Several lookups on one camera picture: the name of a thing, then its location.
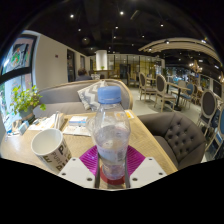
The small teal box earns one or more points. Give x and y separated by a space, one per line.
23 127

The blue white small carton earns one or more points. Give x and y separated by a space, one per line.
77 120

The clear plastic cup with straw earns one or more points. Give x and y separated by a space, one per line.
90 126

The grey wood-framed sofa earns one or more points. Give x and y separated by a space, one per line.
56 96

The group of ceiling lights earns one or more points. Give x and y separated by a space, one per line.
121 13

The grey tufted armchair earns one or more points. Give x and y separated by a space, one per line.
176 136

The white mug with dark lettering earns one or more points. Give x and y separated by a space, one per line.
50 146

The clear blue-capped water bottle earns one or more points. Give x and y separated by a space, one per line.
111 133

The person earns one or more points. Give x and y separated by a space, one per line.
82 76

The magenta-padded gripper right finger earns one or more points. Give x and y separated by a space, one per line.
148 171

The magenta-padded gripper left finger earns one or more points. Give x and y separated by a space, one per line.
76 171

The white printed booklet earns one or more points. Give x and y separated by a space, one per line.
41 124

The group of dining chairs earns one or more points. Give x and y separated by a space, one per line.
208 103

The colourful framed wall poster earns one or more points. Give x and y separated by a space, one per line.
18 55

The green potted plant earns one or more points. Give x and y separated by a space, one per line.
25 100

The grey white chevron cushion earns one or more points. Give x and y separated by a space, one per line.
88 96

